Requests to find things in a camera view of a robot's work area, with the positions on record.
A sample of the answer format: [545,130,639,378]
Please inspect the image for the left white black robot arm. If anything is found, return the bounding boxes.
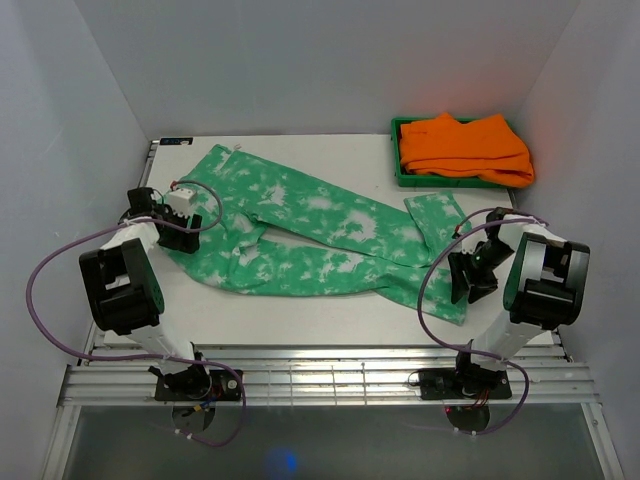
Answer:
[79,187,212,400]

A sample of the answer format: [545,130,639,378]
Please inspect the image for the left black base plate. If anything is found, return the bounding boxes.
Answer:
[153,370,243,403]

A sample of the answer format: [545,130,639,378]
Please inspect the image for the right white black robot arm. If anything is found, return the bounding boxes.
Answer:
[448,207,590,397]

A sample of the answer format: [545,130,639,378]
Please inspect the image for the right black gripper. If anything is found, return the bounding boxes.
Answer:
[446,240,514,304]

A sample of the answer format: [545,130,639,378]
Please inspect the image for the orange folded trousers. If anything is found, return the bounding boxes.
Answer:
[399,113,535,188]

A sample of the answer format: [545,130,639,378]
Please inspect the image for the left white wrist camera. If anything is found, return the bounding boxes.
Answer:
[164,184,197,218]

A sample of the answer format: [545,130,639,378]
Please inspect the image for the green white tie-dye trousers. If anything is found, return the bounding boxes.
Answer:
[170,145,466,325]

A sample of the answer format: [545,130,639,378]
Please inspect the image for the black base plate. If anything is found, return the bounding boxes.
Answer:
[418,368,512,400]
[153,370,243,403]

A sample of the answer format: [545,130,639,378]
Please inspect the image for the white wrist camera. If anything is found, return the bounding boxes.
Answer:
[164,184,197,218]
[453,229,486,254]

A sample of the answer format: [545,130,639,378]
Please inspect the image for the green plastic tray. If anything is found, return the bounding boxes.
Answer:
[391,117,503,189]

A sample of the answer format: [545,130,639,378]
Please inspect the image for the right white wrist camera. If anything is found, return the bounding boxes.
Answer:
[453,229,486,254]

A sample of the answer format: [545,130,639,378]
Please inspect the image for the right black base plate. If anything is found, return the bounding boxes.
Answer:
[418,368,512,400]

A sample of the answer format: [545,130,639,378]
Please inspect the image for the black label sticker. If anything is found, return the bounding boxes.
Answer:
[159,137,193,146]

